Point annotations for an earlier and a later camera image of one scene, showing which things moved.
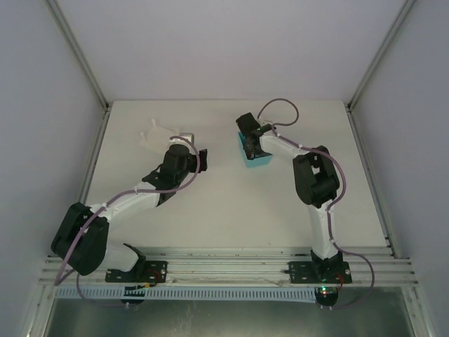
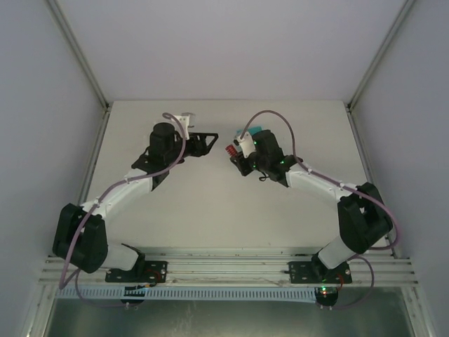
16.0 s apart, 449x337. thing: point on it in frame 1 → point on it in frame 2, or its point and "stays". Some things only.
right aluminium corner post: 391,34 stays
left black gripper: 202,160 → 196,144
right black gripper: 254,144 → 240,163
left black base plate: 144,272 stays
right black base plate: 306,272 stays
